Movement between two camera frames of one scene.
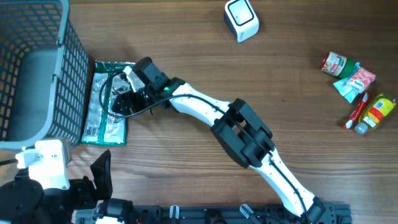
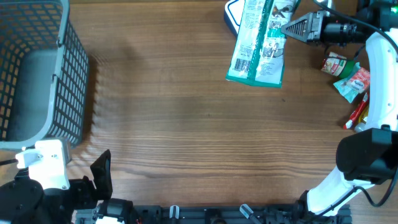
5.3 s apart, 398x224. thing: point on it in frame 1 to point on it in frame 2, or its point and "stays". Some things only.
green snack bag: [101, 126] to [257, 57]
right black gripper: [124, 99] to [312, 23]
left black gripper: [84, 186] stays
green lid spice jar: [337, 65] stays
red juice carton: [360, 80] stays
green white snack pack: [356, 83] stays
